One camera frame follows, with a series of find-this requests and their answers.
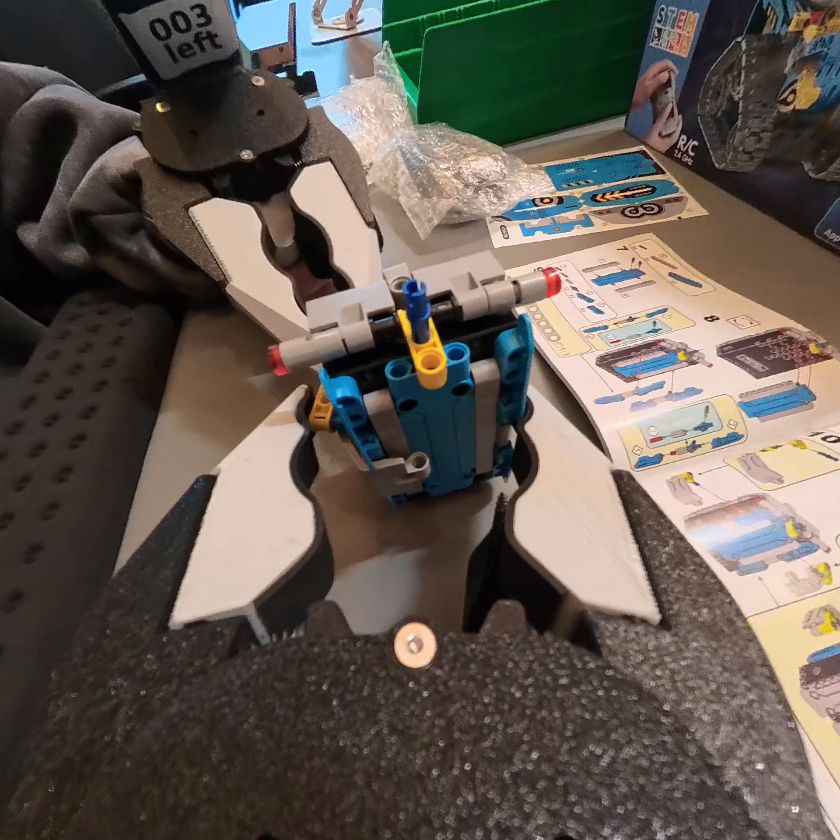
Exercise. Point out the grey blue toy brick assembly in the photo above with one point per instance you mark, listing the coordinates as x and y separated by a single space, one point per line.
440 407

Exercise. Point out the grey desk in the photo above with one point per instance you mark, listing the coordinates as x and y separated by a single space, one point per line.
761 250

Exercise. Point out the yellow toy brick connector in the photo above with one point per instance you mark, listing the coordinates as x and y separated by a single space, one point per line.
319 404

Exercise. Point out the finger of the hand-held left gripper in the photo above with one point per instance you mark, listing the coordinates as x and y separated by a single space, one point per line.
243 250
344 217

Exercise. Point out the tan board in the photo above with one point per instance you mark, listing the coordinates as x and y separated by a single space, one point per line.
348 16

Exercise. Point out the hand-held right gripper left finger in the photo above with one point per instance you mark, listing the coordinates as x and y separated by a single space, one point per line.
243 538

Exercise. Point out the brick instruction booklet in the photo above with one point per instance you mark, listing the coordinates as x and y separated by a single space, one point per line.
709 433

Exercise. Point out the crumpled clear plastic bag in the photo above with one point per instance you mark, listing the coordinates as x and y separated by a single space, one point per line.
433 164

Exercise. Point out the black perforated pad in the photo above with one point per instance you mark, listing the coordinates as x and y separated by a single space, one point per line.
66 460

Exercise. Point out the blue sticker sheet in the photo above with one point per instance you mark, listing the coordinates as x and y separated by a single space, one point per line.
591 197

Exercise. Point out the toy robot kit box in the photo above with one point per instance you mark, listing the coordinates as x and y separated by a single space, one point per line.
748 92

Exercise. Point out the black desk stand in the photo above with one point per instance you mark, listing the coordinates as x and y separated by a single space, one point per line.
282 46

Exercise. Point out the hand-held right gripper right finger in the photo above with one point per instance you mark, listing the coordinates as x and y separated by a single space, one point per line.
578 538

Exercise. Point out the green plastic bin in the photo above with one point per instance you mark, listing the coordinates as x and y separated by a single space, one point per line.
538 66

